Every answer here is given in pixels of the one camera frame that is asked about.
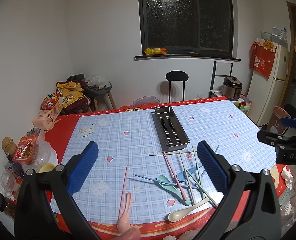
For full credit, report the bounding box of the green chopstick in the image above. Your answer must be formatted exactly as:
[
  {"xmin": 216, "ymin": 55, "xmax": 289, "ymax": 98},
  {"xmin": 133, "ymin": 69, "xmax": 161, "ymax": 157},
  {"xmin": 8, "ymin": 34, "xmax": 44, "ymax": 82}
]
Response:
[
  {"xmin": 187, "ymin": 171, "xmax": 218, "ymax": 207},
  {"xmin": 190, "ymin": 143, "xmax": 205, "ymax": 199}
]

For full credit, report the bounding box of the blue spoon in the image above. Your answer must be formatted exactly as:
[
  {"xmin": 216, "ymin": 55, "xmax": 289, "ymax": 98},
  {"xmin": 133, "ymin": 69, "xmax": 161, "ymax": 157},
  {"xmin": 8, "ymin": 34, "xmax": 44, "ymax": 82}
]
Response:
[{"xmin": 176, "ymin": 166, "xmax": 197, "ymax": 183}]

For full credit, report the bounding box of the beige chopstick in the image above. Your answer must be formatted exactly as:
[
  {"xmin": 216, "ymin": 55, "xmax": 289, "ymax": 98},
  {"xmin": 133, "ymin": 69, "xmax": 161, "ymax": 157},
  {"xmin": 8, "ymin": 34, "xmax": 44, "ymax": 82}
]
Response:
[{"xmin": 179, "ymin": 154, "xmax": 195, "ymax": 205}]

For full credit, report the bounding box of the pink chopstick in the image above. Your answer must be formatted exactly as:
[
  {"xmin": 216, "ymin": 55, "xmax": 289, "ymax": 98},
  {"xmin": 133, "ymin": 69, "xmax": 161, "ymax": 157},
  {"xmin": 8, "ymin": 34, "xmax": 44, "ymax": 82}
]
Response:
[
  {"xmin": 118, "ymin": 165, "xmax": 128, "ymax": 219},
  {"xmin": 163, "ymin": 152, "xmax": 187, "ymax": 201}
]

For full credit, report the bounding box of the green spoon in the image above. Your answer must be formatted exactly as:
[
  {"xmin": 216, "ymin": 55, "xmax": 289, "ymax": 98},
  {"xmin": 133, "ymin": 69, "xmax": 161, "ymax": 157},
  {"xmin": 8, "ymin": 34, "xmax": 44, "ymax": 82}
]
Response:
[{"xmin": 156, "ymin": 175, "xmax": 191, "ymax": 206}]

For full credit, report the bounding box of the cream spoon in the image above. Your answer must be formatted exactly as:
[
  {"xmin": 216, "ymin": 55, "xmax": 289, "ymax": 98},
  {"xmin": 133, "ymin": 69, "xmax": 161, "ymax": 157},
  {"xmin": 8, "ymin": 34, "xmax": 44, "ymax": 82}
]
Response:
[{"xmin": 168, "ymin": 197, "xmax": 209, "ymax": 223}]

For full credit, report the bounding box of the pink spoon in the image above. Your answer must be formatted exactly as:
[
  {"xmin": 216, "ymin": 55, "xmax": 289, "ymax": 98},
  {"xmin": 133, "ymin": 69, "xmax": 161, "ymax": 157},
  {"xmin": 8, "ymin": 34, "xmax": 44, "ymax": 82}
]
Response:
[{"xmin": 117, "ymin": 192, "xmax": 132, "ymax": 233}]

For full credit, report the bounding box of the person's left hand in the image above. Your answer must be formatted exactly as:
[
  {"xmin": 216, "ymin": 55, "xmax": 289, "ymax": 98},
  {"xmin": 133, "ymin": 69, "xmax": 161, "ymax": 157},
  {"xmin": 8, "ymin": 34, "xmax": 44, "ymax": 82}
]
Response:
[{"xmin": 113, "ymin": 227, "xmax": 141, "ymax": 240}]

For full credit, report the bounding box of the brown trash bin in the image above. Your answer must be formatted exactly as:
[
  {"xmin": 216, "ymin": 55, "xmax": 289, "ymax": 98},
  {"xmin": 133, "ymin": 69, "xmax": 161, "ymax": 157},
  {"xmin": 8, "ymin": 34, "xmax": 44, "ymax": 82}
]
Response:
[{"xmin": 266, "ymin": 106, "xmax": 290, "ymax": 134}]

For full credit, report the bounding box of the small white card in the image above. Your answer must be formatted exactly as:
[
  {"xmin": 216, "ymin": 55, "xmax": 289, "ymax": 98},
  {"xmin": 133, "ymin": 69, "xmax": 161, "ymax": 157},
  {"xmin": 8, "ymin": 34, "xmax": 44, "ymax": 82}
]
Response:
[{"xmin": 79, "ymin": 125, "xmax": 94, "ymax": 138}]

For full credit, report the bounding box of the beige chopstick crosswise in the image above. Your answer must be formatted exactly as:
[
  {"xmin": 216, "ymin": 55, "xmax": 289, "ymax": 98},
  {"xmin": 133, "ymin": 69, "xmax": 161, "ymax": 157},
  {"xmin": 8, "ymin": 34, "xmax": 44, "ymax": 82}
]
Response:
[{"xmin": 148, "ymin": 151, "xmax": 193, "ymax": 156}]

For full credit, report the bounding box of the clear jar with snacks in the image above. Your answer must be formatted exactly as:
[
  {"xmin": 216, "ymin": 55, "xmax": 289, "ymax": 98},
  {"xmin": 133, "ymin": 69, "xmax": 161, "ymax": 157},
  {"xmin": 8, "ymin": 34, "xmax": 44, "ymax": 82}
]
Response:
[{"xmin": 12, "ymin": 127, "xmax": 52, "ymax": 167}]

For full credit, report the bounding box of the blue plaid table mat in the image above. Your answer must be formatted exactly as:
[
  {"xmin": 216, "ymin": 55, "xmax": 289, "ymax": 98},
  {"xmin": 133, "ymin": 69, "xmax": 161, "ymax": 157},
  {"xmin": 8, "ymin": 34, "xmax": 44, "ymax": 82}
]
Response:
[{"xmin": 50, "ymin": 99, "xmax": 277, "ymax": 223}]

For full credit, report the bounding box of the dark metal utensil tray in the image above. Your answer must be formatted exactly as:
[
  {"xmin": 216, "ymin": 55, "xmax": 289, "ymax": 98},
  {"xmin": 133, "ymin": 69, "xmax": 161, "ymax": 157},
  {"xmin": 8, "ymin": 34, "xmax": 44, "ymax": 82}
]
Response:
[{"xmin": 152, "ymin": 106, "xmax": 190, "ymax": 153}]

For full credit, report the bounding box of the white refrigerator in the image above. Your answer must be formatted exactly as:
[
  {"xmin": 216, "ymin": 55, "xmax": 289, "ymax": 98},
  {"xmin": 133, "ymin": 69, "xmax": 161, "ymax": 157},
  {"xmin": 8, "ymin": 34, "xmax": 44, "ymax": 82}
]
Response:
[{"xmin": 247, "ymin": 43, "xmax": 289, "ymax": 126}]

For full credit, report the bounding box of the yellow snack bags pile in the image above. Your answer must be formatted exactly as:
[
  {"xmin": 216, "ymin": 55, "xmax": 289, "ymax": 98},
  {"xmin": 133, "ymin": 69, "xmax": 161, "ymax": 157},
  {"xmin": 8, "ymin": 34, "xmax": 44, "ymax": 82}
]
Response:
[{"xmin": 55, "ymin": 81, "xmax": 91, "ymax": 115}]

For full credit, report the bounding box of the brown cap bottle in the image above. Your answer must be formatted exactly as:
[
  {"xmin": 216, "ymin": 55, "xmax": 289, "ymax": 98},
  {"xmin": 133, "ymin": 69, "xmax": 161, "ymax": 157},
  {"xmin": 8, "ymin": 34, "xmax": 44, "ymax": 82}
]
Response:
[{"xmin": 1, "ymin": 137, "xmax": 24, "ymax": 179}]

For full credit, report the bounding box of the red snack bag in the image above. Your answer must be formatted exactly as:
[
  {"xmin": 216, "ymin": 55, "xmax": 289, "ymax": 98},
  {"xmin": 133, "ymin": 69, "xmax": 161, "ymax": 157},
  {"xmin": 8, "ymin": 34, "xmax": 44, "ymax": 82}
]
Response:
[{"xmin": 40, "ymin": 93, "xmax": 60, "ymax": 111}]

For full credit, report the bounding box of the black metal rack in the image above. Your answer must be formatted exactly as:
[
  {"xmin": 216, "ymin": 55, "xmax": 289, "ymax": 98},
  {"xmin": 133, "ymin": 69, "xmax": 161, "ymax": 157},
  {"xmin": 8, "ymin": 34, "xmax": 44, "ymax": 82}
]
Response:
[{"xmin": 208, "ymin": 60, "xmax": 234, "ymax": 98}]

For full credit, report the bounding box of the brown rice cooker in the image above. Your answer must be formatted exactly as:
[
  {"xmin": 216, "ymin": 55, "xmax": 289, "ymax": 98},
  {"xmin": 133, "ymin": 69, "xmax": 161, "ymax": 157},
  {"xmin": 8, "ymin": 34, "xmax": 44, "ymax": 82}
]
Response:
[{"xmin": 221, "ymin": 76, "xmax": 243, "ymax": 101}]

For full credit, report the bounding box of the black round chair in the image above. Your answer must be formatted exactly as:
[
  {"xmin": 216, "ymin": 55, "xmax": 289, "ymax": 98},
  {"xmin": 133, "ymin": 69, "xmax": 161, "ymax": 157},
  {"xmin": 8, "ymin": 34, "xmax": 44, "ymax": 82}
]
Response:
[{"xmin": 165, "ymin": 70, "xmax": 189, "ymax": 103}]

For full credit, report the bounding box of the yellow snack pack on sill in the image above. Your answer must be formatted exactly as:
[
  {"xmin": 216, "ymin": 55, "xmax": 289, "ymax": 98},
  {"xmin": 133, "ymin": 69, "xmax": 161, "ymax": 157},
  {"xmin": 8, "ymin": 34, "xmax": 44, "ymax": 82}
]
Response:
[{"xmin": 144, "ymin": 48, "xmax": 168, "ymax": 55}]

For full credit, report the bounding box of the dark window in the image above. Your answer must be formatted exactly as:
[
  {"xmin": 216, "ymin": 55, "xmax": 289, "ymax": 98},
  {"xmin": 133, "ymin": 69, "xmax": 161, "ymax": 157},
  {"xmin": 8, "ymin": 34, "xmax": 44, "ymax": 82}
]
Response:
[{"xmin": 138, "ymin": 0, "xmax": 235, "ymax": 60}]

